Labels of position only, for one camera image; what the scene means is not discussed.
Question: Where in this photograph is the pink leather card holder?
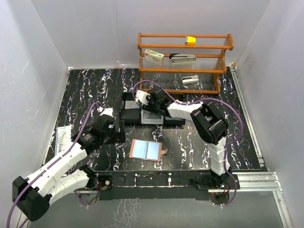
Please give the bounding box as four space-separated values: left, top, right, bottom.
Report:
129 139 168 162

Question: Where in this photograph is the silver VIP card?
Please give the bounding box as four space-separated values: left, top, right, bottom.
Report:
124 100 140 109

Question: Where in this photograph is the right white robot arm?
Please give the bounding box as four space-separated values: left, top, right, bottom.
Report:
135 88 230 188

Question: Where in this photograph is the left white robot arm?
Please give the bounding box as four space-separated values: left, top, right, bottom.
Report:
12 114 125 221

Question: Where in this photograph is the middle white tray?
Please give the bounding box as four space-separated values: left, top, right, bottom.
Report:
141 109 164 125

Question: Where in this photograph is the right black tray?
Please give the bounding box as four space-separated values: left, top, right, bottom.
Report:
163 93 186 126

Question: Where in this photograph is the black tray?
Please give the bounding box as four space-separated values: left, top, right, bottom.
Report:
163 93 186 126
119 92 141 125

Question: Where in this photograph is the left black tray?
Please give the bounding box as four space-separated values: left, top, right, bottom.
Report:
119 92 141 125

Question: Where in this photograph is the white paper label sheet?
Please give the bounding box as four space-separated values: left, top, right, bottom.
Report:
55 125 72 156

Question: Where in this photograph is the small white hole punch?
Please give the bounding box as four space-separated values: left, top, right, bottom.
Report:
181 75 200 85

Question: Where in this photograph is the white staples box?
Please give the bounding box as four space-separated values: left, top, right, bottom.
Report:
144 49 164 66

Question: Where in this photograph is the orange wooden shelf rack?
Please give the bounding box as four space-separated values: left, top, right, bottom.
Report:
137 33 234 94

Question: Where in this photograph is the grey black stapler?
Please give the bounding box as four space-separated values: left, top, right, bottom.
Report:
169 53 196 64

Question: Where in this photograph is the black front base bar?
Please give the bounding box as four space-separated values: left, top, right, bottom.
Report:
93 171 240 201

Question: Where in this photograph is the yellow sticky note block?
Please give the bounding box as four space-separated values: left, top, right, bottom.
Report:
185 36 196 45

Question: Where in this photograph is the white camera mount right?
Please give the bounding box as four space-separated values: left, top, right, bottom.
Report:
135 90 151 105

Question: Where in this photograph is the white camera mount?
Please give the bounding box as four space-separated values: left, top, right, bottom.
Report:
97 107 114 118
135 90 151 105

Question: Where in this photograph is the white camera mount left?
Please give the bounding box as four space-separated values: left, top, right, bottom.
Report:
97 107 114 118

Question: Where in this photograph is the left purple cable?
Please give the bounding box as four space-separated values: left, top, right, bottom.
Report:
6 102 98 228

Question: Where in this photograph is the purple cable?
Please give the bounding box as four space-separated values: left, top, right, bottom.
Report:
132 80 244 205
6 102 98 228

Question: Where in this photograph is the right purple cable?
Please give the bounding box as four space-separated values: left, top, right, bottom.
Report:
132 80 244 205

